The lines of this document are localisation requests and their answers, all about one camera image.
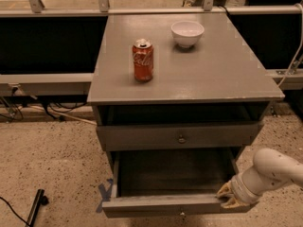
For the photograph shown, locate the tangled black cables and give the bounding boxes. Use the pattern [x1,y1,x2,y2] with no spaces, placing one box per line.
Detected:
[0,85,88,123]

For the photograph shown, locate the black power strip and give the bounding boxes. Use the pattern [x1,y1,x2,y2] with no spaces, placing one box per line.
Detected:
[26,189,49,227]

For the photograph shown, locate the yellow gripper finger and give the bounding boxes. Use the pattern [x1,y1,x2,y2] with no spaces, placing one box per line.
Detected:
[221,197,248,209]
[216,181,234,199]

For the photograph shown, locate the grey drawer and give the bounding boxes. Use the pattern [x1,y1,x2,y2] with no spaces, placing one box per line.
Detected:
[97,122,262,151]
[102,148,251,218]

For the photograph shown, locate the white ceramic bowl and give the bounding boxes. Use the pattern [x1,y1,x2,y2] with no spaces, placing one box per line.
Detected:
[170,21,205,48]

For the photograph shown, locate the red cola can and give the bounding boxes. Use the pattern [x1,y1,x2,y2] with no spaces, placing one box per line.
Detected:
[132,39,153,82]

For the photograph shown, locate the white hanging cable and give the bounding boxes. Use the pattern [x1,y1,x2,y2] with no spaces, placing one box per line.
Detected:
[277,2,303,87]

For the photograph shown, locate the grey wooden drawer cabinet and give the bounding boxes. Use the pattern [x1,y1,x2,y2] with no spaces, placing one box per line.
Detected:
[86,12,286,175]

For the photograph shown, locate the grey metal railing frame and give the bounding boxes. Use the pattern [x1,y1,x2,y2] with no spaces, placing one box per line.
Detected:
[0,0,303,97]

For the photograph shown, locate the grey top drawer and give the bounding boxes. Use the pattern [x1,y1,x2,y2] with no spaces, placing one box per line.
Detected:
[97,122,262,151]

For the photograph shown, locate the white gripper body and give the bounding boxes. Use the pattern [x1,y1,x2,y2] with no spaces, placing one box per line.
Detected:
[231,172,263,204]

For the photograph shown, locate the blue tape cross mark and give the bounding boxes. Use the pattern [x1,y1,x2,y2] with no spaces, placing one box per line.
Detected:
[96,179,114,213]

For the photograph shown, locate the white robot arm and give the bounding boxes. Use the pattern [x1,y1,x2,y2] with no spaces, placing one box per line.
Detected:
[216,148,303,209]

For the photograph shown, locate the black floor cable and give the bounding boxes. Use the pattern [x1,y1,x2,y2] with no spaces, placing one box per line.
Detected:
[0,197,29,227]

